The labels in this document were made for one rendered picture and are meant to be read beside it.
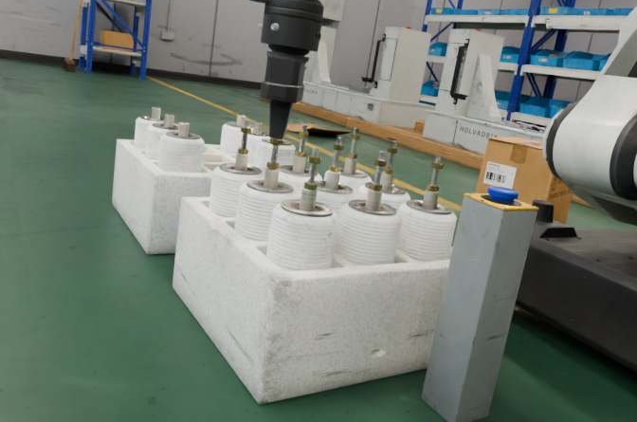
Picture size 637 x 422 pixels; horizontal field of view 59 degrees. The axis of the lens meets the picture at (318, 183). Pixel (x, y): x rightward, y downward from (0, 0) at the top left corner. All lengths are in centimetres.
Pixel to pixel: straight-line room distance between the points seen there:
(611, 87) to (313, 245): 56
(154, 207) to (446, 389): 70
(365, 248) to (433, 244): 13
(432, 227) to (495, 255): 17
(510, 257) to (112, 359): 57
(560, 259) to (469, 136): 241
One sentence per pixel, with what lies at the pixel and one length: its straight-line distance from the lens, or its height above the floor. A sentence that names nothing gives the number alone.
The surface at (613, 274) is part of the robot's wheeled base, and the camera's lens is 108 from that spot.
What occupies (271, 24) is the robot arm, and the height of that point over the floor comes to 50.
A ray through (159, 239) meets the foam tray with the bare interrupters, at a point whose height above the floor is 4.
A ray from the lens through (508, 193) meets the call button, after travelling 77.
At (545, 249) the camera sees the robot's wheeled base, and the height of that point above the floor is 18.
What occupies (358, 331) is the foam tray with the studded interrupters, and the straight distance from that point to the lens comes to 84.
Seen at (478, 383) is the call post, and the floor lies 6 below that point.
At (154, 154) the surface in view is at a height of 19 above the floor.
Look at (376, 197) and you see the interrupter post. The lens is 85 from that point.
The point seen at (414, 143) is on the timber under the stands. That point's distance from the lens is 373.
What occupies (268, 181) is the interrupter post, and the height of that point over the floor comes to 26.
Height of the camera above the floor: 45
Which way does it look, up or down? 12 degrees down
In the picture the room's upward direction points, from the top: 9 degrees clockwise
